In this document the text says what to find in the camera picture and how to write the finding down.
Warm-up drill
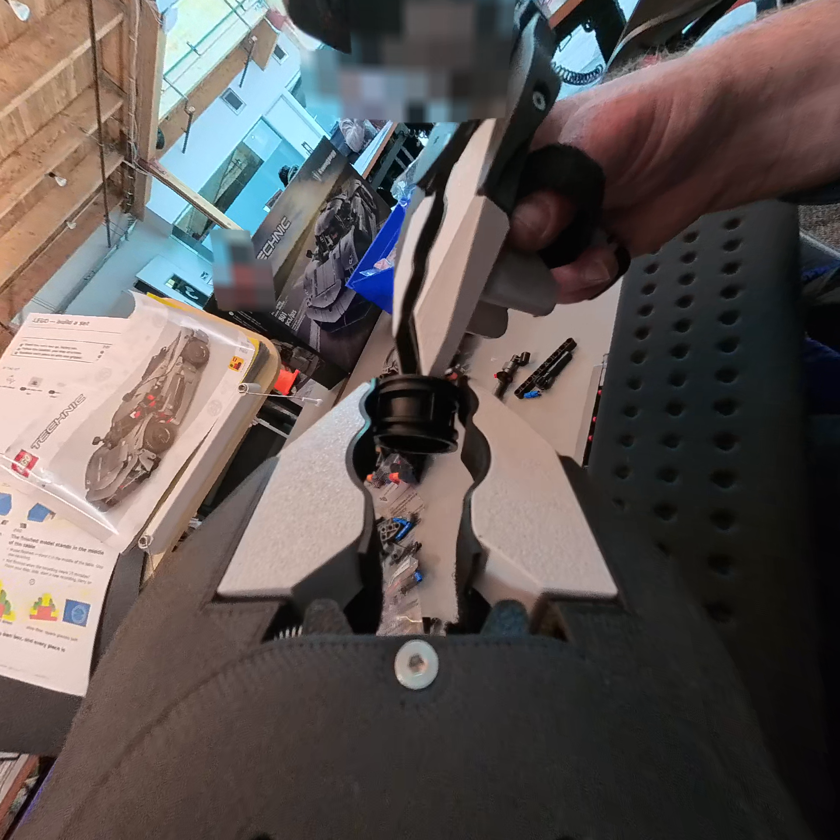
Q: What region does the black toy set box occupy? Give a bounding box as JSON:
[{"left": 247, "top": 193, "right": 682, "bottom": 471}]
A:
[{"left": 205, "top": 136, "right": 403, "bottom": 389}]

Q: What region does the printed instruction sheet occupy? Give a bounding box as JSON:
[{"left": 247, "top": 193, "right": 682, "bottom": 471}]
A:
[{"left": 0, "top": 482, "right": 123, "bottom": 698}]

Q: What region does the black board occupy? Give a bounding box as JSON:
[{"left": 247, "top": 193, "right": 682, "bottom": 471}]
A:
[{"left": 0, "top": 543, "right": 147, "bottom": 757}]

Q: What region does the white folding book stand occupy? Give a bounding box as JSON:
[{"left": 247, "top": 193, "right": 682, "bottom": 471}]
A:
[{"left": 138, "top": 328, "right": 330, "bottom": 562}]

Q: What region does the instruction booklet with car picture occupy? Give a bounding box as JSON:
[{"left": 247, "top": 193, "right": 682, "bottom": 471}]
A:
[{"left": 0, "top": 289, "right": 265, "bottom": 553}]

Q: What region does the black toy beam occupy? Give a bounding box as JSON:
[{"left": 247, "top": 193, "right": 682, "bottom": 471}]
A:
[{"left": 514, "top": 337, "right": 578, "bottom": 400}]

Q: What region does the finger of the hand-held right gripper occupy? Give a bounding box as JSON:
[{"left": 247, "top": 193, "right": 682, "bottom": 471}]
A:
[
  {"left": 412, "top": 118, "right": 513, "bottom": 380},
  {"left": 391, "top": 187, "right": 441, "bottom": 376}
]

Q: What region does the small blue bin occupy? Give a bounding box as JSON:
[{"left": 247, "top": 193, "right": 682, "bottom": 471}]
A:
[{"left": 346, "top": 182, "right": 422, "bottom": 314}]

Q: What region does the long grey toy bar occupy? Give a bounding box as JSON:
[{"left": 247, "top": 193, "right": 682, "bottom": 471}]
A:
[{"left": 581, "top": 354, "right": 609, "bottom": 467}]

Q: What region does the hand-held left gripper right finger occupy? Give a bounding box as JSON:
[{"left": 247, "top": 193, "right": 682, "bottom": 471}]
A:
[{"left": 455, "top": 384, "right": 620, "bottom": 630}]

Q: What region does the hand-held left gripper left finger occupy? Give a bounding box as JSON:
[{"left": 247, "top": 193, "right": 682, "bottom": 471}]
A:
[{"left": 217, "top": 379, "right": 385, "bottom": 633}]

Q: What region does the toy axle assembly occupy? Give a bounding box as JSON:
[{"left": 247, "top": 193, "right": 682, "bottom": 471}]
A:
[{"left": 492, "top": 352, "right": 532, "bottom": 399}]

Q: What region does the small clear parts bag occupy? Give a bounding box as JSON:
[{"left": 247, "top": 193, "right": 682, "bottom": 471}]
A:
[{"left": 371, "top": 449, "right": 462, "bottom": 635}]

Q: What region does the person's right hand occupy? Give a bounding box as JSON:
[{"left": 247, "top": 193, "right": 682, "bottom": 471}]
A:
[{"left": 508, "top": 23, "right": 840, "bottom": 303}]

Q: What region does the dark toy wheel rim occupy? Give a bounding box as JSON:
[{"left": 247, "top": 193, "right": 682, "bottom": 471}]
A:
[{"left": 371, "top": 372, "right": 460, "bottom": 455}]

